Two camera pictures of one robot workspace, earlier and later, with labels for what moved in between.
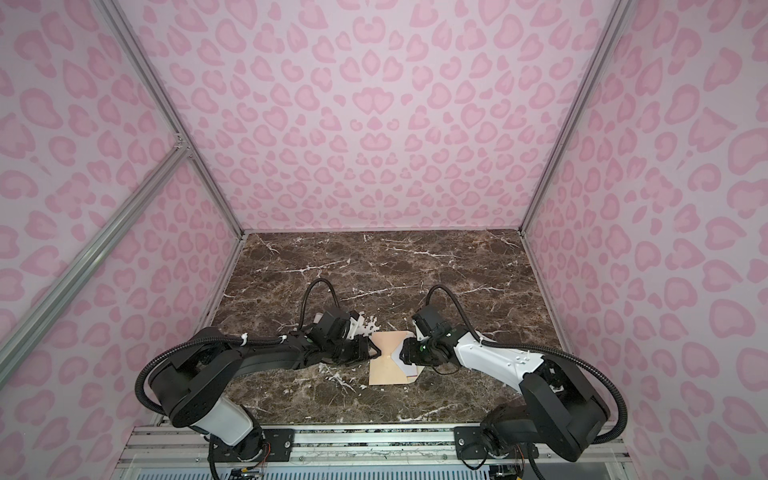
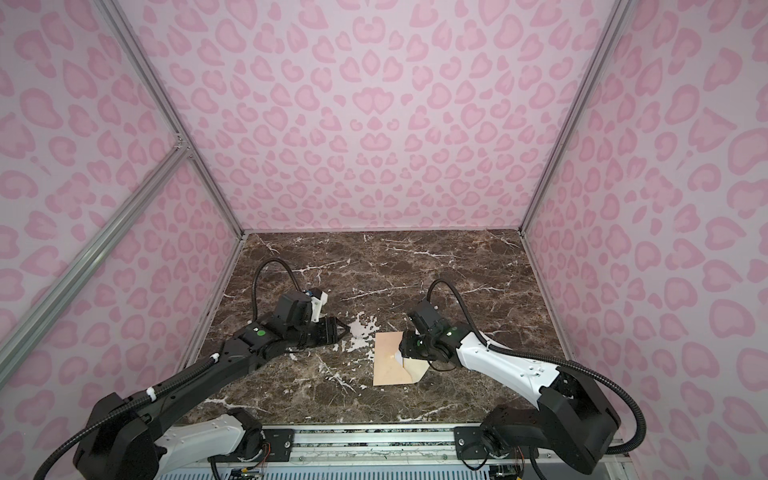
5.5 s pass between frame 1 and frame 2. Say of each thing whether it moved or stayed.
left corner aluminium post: stayed
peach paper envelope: stayed
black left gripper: moved
